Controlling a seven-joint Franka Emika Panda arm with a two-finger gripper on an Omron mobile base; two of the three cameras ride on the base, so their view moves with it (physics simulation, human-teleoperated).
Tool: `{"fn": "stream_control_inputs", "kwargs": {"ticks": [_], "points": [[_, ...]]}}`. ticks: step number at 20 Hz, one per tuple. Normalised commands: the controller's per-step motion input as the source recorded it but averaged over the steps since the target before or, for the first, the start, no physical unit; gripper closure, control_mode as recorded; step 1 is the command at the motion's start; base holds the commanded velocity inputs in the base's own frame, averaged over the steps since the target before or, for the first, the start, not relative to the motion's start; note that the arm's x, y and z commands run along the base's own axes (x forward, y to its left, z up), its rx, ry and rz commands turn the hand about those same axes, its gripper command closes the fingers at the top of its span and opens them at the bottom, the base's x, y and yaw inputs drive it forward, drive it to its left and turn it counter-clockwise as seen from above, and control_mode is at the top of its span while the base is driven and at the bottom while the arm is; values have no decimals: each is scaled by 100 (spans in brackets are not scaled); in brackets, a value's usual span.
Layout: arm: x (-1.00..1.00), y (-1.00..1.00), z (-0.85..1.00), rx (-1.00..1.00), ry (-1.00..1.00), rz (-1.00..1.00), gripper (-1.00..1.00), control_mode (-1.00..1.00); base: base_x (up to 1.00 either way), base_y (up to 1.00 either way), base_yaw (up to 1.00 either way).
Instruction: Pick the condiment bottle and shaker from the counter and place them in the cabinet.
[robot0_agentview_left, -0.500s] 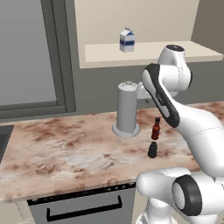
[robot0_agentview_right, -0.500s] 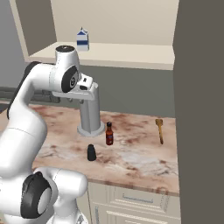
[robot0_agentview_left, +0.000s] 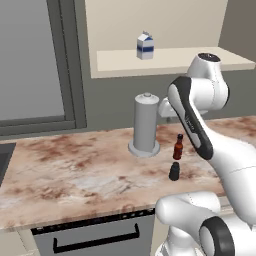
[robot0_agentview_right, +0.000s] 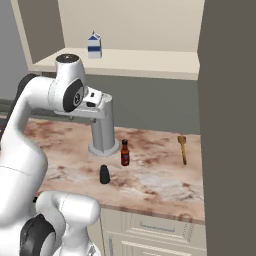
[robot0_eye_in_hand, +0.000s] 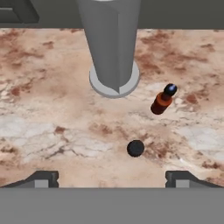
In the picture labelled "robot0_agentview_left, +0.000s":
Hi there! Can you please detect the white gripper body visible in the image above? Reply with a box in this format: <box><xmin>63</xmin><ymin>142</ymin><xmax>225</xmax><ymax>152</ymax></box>
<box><xmin>157</xmin><ymin>97</ymin><xmax>180</xmax><ymax>119</ymax></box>

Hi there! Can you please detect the brown condiment bottle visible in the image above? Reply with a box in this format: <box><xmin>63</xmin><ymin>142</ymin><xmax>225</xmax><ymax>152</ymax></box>
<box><xmin>172</xmin><ymin>133</ymin><xmax>185</xmax><ymax>161</ymax></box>

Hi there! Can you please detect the black shaker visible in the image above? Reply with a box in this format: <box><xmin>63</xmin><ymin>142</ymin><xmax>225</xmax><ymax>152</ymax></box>
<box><xmin>168</xmin><ymin>161</ymin><xmax>182</xmax><ymax>182</ymax></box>

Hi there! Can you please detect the beige open cabinet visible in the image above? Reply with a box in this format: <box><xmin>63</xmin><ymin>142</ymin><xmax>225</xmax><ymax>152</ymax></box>
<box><xmin>84</xmin><ymin>0</ymin><xmax>256</xmax><ymax>80</ymax></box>

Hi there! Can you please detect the taupe cabinet door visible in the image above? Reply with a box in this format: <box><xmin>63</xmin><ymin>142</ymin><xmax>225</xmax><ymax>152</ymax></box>
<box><xmin>218</xmin><ymin>0</ymin><xmax>256</xmax><ymax>64</ymax></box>

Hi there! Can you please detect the white and blue milk carton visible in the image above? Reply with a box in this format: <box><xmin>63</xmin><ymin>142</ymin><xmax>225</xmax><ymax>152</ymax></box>
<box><xmin>136</xmin><ymin>31</ymin><xmax>156</xmax><ymax>61</ymax></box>

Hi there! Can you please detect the grey dishwasher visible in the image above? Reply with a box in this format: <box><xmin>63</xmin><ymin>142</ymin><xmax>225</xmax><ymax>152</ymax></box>
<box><xmin>30</xmin><ymin>209</ymin><xmax>157</xmax><ymax>256</ymax></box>

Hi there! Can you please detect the dark grey hob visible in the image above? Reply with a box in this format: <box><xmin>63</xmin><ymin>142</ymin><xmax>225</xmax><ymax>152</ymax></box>
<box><xmin>0</xmin><ymin>142</ymin><xmax>17</xmax><ymax>187</ymax></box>

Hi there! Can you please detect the beige base cupboard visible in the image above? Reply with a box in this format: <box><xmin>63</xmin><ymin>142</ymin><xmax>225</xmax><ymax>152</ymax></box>
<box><xmin>0</xmin><ymin>229</ymin><xmax>36</xmax><ymax>256</ymax></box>

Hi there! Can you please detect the grey window frame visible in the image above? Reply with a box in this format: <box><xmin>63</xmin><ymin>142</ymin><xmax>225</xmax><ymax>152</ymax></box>
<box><xmin>0</xmin><ymin>0</ymin><xmax>88</xmax><ymax>137</ymax></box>

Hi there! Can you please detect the black dishwasher handle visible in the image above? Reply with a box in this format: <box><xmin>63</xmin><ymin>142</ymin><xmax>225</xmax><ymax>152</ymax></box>
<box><xmin>52</xmin><ymin>222</ymin><xmax>141</xmax><ymax>255</ymax></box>

